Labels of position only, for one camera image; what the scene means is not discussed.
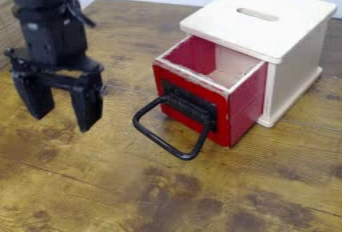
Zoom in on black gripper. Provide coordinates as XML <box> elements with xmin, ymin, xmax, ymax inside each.
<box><xmin>5</xmin><ymin>5</ymin><xmax>103</xmax><ymax>133</ymax></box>

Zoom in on black metal drawer handle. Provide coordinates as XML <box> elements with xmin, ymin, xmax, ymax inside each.
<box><xmin>131</xmin><ymin>79</ymin><xmax>219</xmax><ymax>161</ymax></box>

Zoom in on red wooden drawer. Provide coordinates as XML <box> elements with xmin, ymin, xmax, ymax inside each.
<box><xmin>152</xmin><ymin>36</ymin><xmax>267</xmax><ymax>148</ymax></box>

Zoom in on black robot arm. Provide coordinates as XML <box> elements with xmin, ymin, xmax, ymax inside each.
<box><xmin>4</xmin><ymin>0</ymin><xmax>103</xmax><ymax>132</ymax></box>

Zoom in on white wooden cabinet box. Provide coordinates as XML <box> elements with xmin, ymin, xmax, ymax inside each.
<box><xmin>180</xmin><ymin>0</ymin><xmax>337</xmax><ymax>127</ymax></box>

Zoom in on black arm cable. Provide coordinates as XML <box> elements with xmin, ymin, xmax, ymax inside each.
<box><xmin>61</xmin><ymin>0</ymin><xmax>97</xmax><ymax>29</ymax></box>

